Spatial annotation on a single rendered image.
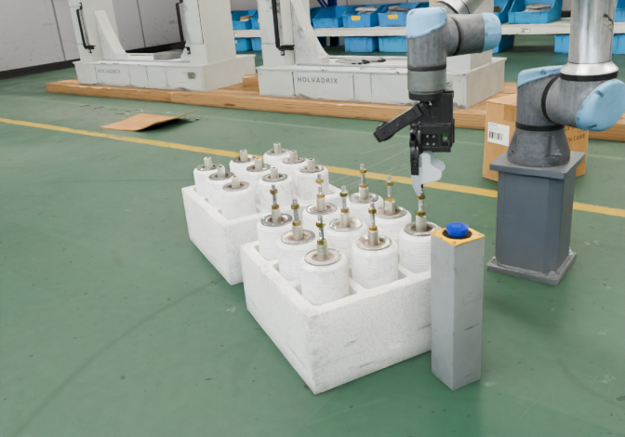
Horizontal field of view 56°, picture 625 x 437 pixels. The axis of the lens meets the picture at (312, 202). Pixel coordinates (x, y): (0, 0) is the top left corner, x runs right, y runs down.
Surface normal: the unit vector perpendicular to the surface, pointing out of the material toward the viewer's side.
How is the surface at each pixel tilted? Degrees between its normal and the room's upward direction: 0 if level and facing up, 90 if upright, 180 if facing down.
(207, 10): 90
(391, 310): 90
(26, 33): 90
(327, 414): 0
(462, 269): 90
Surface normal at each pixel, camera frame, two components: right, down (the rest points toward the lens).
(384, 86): -0.60, 0.32
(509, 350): -0.07, -0.93
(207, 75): 0.80, 0.15
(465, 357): 0.44, 0.29
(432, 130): -0.32, 0.36
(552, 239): 0.15, 0.34
